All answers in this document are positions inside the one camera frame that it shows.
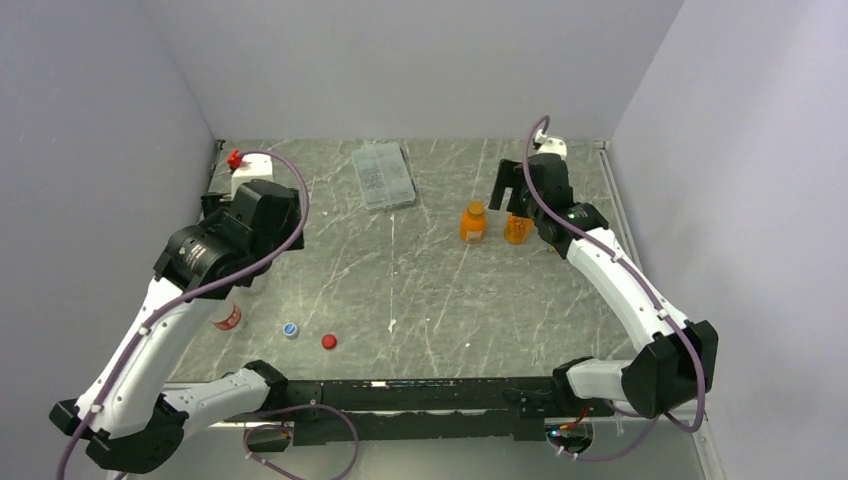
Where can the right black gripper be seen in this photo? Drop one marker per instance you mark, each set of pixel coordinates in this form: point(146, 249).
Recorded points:
point(510, 175)

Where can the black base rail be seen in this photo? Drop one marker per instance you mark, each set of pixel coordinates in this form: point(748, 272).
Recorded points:
point(520, 408)

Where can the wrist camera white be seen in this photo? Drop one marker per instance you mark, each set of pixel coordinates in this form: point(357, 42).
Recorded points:
point(247, 167)
point(547, 144)

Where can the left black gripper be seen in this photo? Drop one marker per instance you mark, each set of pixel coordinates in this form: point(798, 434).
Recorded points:
point(290, 227)

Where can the clear plastic screw box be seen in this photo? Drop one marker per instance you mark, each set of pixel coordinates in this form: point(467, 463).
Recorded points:
point(385, 182)

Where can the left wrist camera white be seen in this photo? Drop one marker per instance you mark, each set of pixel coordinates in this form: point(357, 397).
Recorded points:
point(247, 167)

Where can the clear bottle red label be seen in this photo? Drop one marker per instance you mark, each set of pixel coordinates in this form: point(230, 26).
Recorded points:
point(227, 317)

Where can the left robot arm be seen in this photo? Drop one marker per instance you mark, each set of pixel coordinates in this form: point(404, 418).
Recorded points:
point(129, 422)

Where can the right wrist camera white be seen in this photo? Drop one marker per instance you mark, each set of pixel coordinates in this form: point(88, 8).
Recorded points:
point(547, 144)

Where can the orange juice bottle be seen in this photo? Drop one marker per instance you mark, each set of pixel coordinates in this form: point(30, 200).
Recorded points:
point(517, 229)
point(473, 223)

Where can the red bottle cap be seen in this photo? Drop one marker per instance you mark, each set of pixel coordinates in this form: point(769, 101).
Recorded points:
point(329, 341)

